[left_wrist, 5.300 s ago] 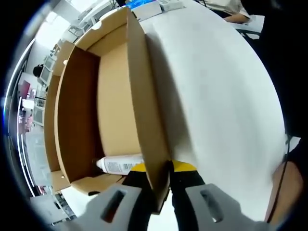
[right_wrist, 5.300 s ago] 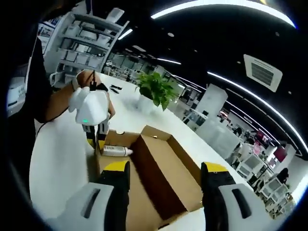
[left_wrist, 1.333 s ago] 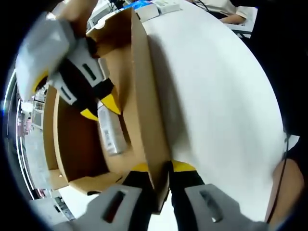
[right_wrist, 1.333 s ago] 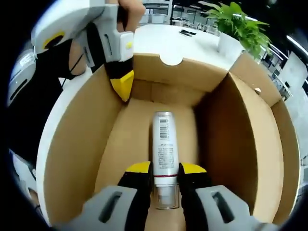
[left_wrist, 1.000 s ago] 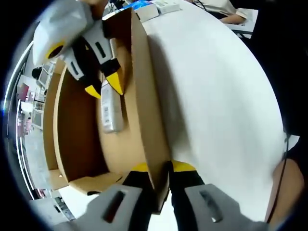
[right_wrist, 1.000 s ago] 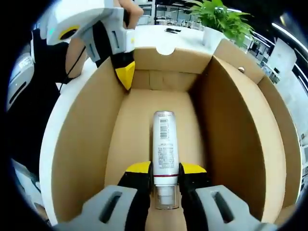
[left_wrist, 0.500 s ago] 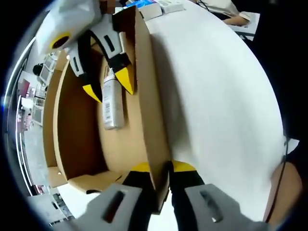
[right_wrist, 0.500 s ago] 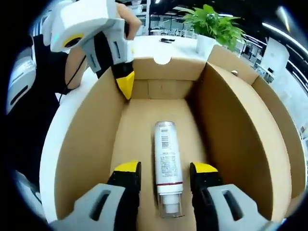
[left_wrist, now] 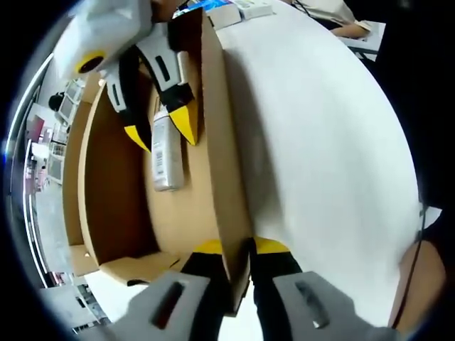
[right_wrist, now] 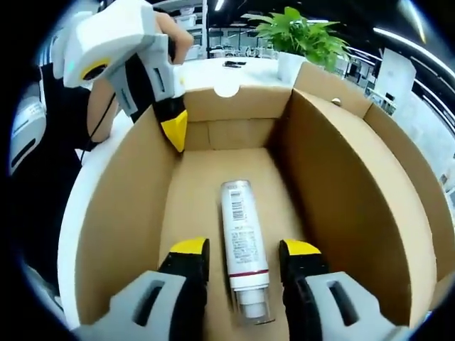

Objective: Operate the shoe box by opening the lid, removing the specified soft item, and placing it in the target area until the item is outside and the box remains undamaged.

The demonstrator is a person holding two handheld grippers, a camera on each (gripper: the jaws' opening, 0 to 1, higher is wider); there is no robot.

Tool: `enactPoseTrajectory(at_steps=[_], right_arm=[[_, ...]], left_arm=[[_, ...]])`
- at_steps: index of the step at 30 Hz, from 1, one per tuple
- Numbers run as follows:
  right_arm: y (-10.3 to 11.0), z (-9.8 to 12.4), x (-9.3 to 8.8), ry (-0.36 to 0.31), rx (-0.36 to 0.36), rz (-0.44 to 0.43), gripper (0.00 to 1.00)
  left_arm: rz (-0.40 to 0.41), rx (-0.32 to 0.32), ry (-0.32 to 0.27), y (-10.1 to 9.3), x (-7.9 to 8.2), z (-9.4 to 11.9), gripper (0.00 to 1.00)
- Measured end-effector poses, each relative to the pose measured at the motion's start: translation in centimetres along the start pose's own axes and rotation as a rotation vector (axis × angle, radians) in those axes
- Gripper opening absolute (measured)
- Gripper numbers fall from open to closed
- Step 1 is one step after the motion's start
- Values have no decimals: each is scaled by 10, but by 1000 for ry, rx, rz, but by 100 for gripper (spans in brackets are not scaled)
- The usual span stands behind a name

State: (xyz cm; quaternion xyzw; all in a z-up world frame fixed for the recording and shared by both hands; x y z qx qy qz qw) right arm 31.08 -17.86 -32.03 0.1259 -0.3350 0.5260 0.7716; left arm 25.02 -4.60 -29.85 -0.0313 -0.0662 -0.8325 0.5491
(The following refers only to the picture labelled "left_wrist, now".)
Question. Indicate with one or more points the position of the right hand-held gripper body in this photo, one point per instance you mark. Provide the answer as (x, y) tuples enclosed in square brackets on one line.
[(106, 28)]

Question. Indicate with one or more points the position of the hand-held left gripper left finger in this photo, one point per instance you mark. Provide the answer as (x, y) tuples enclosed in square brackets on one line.
[(202, 266)]

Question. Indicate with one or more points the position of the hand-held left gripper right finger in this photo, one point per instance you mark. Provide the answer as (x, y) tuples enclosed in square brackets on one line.
[(273, 263)]

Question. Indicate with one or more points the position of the white bottle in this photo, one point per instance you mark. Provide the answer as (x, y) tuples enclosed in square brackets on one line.
[(167, 156)]

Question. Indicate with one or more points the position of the brown cardboard shoe box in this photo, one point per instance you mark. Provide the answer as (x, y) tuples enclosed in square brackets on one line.
[(117, 199)]

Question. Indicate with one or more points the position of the light blue cotton pad pack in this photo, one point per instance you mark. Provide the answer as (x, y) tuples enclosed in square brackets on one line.
[(227, 14)]

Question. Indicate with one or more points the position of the red wall display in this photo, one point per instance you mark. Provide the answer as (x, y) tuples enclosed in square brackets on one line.
[(37, 128)]

